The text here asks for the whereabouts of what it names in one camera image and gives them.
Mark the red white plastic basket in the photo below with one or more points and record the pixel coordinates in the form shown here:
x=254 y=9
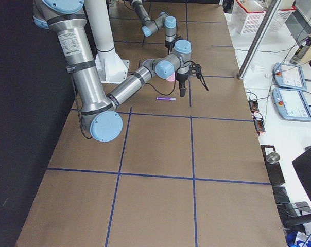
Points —
x=247 y=16

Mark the aluminium frame post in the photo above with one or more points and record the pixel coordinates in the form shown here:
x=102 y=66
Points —
x=264 y=26

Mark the far blue teach pendant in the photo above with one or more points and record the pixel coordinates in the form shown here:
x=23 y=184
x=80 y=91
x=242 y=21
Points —
x=289 y=76

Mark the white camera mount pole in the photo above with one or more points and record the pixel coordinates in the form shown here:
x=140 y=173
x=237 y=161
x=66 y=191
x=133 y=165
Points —
x=111 y=68

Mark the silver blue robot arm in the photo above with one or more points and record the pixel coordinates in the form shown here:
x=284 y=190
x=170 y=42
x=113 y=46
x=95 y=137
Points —
x=99 y=101
x=150 y=26

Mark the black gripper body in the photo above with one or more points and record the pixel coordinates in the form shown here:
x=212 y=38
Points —
x=182 y=77
x=168 y=45

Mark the right black power strip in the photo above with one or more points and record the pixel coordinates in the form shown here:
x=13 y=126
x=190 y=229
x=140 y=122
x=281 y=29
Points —
x=259 y=125

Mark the near blue teach pendant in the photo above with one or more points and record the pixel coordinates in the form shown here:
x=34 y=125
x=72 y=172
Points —
x=291 y=104

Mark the purple highlighter pen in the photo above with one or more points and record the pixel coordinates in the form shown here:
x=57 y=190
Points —
x=166 y=98

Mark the blue teach pendant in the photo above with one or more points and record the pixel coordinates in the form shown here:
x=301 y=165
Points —
x=291 y=104
x=289 y=76

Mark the metal cup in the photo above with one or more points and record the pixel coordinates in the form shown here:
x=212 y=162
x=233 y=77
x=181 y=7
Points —
x=272 y=158

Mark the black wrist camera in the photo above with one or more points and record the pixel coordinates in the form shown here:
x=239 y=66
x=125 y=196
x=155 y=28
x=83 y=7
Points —
x=196 y=70

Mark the pink mesh pen holder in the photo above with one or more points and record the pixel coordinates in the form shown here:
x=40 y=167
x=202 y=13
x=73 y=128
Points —
x=171 y=78

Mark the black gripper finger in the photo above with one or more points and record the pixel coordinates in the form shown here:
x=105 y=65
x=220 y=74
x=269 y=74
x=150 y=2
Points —
x=182 y=91

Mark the black power strip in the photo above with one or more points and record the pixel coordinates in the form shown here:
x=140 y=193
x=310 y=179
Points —
x=253 y=105
x=259 y=125

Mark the left black power strip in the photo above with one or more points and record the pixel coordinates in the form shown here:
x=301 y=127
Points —
x=253 y=105

